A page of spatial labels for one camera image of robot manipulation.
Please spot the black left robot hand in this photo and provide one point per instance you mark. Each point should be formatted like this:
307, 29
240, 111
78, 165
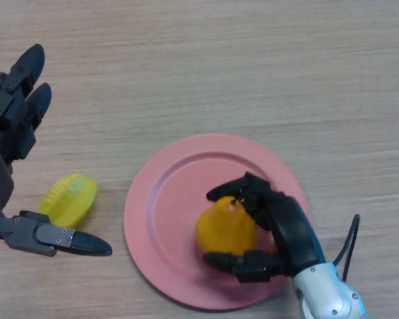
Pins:
0, 172

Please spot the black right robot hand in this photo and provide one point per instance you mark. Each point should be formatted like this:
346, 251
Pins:
292, 226

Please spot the yellow pear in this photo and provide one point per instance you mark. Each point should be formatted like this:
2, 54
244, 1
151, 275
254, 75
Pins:
222, 229

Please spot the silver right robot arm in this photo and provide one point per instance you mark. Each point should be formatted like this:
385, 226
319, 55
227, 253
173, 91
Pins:
319, 292

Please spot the pink round plate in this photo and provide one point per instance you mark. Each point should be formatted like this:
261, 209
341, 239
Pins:
173, 212

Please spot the yellow starfruit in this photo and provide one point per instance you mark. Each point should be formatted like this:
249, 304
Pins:
73, 196

